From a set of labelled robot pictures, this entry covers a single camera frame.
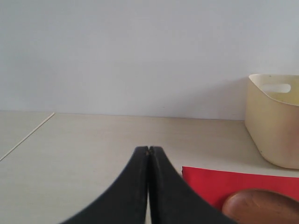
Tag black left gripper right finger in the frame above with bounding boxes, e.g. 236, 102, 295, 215
149, 146, 235, 224

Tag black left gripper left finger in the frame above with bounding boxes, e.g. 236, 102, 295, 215
63, 146, 149, 224

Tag red table cloth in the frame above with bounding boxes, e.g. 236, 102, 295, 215
182, 167, 299, 210

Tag brown wooden plate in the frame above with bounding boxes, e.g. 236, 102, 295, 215
222, 189, 299, 224

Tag cream plastic bin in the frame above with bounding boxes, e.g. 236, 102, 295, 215
245, 74, 299, 169

